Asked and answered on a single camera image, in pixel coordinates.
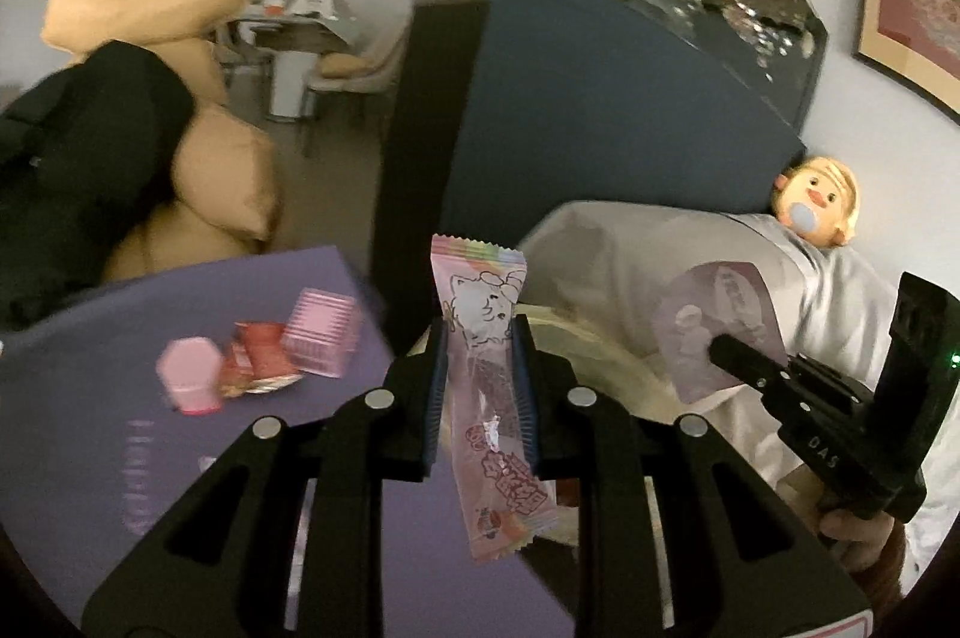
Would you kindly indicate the small pink container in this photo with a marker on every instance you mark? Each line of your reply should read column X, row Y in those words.
column 187, row 376

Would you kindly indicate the grey dining chair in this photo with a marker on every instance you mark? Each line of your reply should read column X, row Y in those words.
column 360, row 68

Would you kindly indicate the black cloth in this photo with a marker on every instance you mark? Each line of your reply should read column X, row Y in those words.
column 82, row 158

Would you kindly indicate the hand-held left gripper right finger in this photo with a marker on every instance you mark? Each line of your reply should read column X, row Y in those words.
column 525, row 383

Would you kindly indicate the person's right hand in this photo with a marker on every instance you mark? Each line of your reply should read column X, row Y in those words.
column 855, row 537

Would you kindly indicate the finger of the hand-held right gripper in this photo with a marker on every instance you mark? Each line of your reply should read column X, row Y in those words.
column 742, row 361

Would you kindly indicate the orange pillow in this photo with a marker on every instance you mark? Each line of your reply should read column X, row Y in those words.
column 202, row 72
column 172, row 244
column 150, row 1
column 225, row 173

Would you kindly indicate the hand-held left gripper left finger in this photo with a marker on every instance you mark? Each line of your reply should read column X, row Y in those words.
column 437, row 383

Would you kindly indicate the plush doll head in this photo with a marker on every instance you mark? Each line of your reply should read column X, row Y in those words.
column 817, row 196

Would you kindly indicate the person's right forearm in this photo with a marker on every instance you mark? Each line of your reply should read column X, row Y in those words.
column 892, row 582

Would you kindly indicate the pink striped snack packet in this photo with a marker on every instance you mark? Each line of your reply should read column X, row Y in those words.
column 322, row 331

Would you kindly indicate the pink cat-print snack packet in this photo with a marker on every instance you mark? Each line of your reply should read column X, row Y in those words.
column 480, row 308

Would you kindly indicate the white dining table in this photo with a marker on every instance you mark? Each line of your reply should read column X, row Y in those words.
column 292, row 83

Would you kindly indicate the dark blue cabinet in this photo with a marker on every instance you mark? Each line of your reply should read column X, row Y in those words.
column 600, row 143

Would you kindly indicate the red snack packet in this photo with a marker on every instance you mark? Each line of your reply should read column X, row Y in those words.
column 255, row 368

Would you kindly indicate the lilac snack packet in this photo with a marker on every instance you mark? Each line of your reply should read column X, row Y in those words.
column 697, row 323

